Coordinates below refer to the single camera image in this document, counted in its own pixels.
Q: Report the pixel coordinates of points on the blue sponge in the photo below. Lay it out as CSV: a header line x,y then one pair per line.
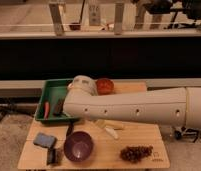
x,y
45,141

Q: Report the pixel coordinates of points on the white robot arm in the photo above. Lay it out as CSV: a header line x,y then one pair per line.
x,y
175,106

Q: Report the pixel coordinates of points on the green plastic tray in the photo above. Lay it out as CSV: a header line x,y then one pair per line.
x,y
53,90

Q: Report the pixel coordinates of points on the dark block in tray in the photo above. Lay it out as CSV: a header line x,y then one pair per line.
x,y
58,107

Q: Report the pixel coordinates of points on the red bowl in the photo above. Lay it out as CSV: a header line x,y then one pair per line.
x,y
104,86

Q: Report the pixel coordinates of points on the wooden spatula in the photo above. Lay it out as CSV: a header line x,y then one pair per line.
x,y
114,125

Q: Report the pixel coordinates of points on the red carrot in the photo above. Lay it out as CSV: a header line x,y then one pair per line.
x,y
46,110

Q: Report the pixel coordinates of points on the purple bowl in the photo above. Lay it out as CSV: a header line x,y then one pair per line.
x,y
78,146

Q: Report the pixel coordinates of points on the bunch of dark grapes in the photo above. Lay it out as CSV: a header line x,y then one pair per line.
x,y
135,154

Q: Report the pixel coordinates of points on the black brush block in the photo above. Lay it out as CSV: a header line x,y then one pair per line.
x,y
52,156

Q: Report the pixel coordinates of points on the black wheeled stand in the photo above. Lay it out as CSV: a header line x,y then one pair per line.
x,y
186,132

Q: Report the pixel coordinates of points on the black spoon handle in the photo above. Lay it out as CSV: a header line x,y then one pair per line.
x,y
70,128

